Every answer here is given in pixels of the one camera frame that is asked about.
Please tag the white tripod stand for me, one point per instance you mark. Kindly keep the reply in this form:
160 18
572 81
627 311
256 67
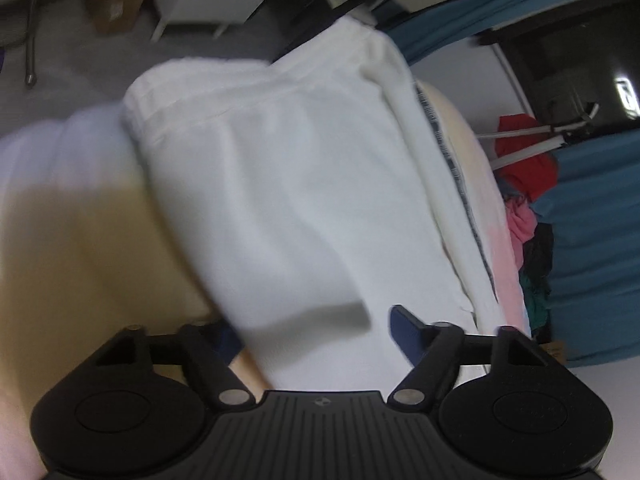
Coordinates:
525 150

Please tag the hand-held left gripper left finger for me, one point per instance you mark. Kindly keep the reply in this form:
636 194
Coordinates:
200 355

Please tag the pink garment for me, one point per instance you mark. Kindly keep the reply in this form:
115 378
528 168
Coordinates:
520 227

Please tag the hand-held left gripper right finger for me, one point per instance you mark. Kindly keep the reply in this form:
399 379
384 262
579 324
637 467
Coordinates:
407 332

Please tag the white pants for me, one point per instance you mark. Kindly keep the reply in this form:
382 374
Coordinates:
300 185

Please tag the bed with pastel sheet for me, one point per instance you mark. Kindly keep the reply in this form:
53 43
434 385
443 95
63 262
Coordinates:
75 260

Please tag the red garment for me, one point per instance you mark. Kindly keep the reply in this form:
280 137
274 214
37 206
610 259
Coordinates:
532 172

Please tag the brown paper bag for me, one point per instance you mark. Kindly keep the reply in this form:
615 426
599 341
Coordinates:
555 353

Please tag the green garment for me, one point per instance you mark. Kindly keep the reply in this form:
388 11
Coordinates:
536 305

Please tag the dark window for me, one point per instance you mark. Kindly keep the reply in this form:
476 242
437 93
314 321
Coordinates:
565 65

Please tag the grey metal leg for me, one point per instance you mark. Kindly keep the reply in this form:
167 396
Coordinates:
33 25

